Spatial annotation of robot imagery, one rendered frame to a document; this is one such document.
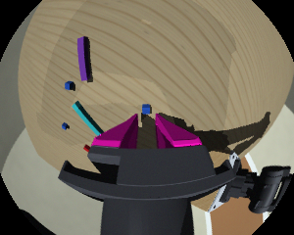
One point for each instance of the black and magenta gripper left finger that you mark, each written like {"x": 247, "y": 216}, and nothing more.
{"x": 119, "y": 135}

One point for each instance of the turquoise rod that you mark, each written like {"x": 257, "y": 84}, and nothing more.
{"x": 87, "y": 118}

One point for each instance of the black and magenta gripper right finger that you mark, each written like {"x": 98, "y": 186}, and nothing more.
{"x": 173, "y": 135}

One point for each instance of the red rod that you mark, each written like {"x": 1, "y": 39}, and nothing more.
{"x": 86, "y": 148}

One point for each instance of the small blue cube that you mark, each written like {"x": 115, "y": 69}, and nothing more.
{"x": 64, "y": 126}
{"x": 69, "y": 85}

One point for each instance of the purple rod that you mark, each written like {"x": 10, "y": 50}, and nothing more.
{"x": 82, "y": 50}

